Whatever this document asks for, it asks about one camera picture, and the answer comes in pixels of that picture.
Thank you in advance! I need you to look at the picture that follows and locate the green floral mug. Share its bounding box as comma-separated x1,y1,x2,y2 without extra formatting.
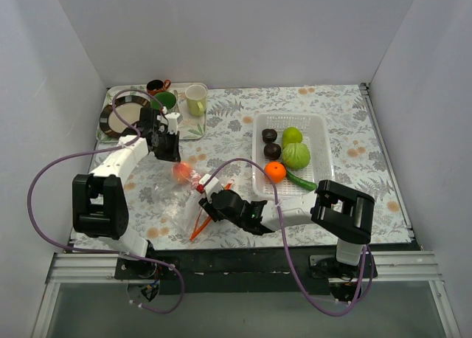
150,90,180,113

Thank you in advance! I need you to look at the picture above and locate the brown striped plate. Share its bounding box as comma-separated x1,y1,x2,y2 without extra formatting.
99,95,150,139

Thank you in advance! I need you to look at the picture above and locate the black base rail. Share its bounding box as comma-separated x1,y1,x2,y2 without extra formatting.
114,246,359,295

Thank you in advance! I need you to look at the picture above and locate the fake green cabbage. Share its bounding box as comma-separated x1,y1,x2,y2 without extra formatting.
282,142,310,170

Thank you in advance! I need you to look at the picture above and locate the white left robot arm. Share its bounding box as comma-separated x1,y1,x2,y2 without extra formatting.
72,107,182,279

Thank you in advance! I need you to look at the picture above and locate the clear zip top bag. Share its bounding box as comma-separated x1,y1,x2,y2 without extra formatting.
153,163,212,241

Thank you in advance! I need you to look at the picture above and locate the fake red apple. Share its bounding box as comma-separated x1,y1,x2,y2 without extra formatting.
189,170,201,188

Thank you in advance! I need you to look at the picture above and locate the floral serving tray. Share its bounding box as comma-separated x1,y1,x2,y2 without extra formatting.
103,82,207,141

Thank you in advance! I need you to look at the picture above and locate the white plastic basket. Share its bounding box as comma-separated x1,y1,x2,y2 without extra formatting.
251,111,334,200

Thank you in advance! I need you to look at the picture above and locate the fake green lime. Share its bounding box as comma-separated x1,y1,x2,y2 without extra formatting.
282,127,303,148

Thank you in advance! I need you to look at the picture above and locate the fake dark purple plum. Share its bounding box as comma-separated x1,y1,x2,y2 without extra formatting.
261,128,278,144

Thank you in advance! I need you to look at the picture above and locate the small brown orange cup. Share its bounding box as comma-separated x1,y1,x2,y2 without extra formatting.
146,80,171,96

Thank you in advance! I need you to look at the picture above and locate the fake orange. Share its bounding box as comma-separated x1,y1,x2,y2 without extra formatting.
264,161,287,184

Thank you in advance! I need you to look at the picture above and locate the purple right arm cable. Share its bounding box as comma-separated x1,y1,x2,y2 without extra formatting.
196,157,377,317

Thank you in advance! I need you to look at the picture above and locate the pale yellow mug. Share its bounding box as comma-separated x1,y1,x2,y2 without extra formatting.
185,85,207,117

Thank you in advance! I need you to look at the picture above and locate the fake red peach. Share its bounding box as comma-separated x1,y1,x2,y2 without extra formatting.
171,162,193,184

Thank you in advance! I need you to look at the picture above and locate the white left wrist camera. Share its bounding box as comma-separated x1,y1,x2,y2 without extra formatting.
164,112,182,134

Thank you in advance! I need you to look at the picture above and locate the fake green cucumber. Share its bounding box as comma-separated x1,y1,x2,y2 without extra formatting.
286,170,318,191

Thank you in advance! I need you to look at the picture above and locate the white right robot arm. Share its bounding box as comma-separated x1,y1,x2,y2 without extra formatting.
197,174,375,277

